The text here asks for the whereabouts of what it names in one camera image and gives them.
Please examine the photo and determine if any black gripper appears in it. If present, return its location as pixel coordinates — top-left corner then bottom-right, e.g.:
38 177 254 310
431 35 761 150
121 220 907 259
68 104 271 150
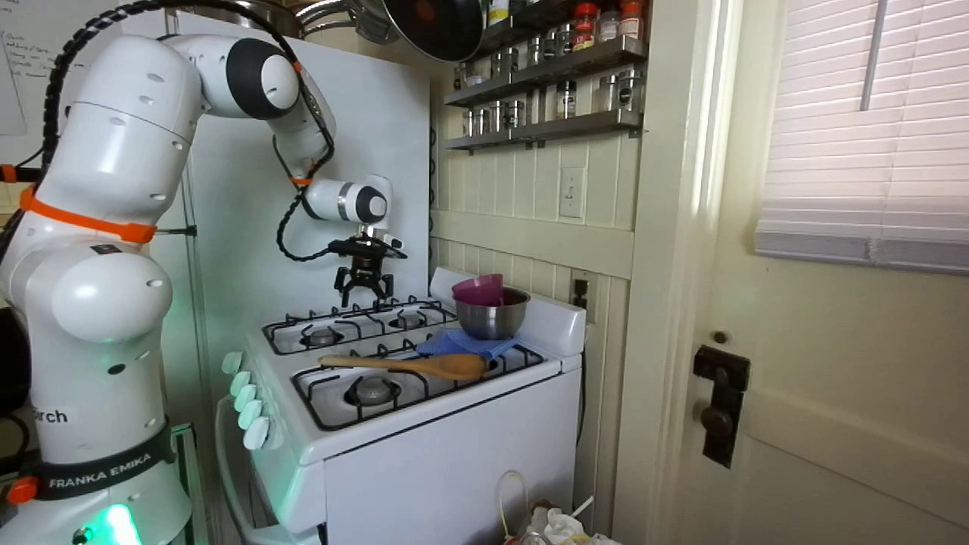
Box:
333 251 403 312

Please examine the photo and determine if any black stove grating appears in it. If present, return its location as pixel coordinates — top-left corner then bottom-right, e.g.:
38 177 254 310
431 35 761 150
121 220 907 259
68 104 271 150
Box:
259 298 463 356
288 340 549 436

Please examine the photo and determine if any purple plastic cup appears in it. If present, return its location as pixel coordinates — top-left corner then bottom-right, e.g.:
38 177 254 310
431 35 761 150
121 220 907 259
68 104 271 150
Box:
449 274 509 310

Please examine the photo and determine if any wooden spoon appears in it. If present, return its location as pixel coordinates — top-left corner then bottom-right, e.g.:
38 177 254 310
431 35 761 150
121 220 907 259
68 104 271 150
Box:
319 351 490 389

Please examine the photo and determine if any steel mixing bowl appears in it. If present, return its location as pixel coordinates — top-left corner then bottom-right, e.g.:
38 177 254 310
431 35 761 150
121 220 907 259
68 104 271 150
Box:
452 284 532 343

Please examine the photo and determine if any white refrigerator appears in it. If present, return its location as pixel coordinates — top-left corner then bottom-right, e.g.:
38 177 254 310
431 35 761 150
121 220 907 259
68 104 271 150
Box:
130 35 437 545

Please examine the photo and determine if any white gas stove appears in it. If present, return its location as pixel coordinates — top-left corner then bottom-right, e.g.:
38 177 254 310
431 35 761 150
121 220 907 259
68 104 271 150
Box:
212 265 590 545

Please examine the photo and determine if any dark spice shelf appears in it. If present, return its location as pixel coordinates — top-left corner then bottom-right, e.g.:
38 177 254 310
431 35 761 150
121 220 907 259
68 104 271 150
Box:
443 107 644 157
443 37 647 108

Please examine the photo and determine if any black frying pan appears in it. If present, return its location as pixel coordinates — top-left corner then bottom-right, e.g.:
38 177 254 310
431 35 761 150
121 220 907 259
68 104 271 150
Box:
381 0 493 65

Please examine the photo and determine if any hanging steel pot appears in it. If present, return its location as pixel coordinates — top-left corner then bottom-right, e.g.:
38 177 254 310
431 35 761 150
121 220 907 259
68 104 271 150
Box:
250 0 399 45

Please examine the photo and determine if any red lid spice jar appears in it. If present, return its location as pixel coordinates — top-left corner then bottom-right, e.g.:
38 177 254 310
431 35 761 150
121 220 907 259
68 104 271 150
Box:
616 0 647 45
568 0 599 55

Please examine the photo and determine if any black door lock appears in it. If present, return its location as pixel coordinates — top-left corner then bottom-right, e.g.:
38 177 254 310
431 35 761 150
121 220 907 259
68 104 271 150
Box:
691 343 753 469

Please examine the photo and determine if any white paper note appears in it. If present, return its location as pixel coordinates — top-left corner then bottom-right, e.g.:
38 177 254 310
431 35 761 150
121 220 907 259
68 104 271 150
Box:
0 24 53 138

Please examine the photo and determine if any cream panel door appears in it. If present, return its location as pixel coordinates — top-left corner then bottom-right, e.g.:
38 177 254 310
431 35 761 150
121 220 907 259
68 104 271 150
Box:
694 0 969 545

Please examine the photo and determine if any white window blind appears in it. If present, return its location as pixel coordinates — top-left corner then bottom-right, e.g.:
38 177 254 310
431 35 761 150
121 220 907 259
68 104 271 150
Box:
752 0 969 276

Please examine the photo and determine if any blind wand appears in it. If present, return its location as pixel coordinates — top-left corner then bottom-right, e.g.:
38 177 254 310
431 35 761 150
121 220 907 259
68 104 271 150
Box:
856 0 890 116

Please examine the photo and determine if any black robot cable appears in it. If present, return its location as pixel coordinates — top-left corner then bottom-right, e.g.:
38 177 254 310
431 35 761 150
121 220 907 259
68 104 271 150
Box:
38 0 341 267

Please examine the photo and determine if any white oven door handle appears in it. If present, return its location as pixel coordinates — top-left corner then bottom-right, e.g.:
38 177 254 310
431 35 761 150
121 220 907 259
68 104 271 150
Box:
208 393 298 545

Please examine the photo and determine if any white wall switch plate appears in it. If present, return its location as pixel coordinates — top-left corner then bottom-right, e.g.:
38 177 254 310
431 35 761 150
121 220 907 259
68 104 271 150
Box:
558 162 588 223

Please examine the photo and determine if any thin yellow cord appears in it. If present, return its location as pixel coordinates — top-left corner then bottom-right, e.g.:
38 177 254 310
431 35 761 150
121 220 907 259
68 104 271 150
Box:
490 466 532 545

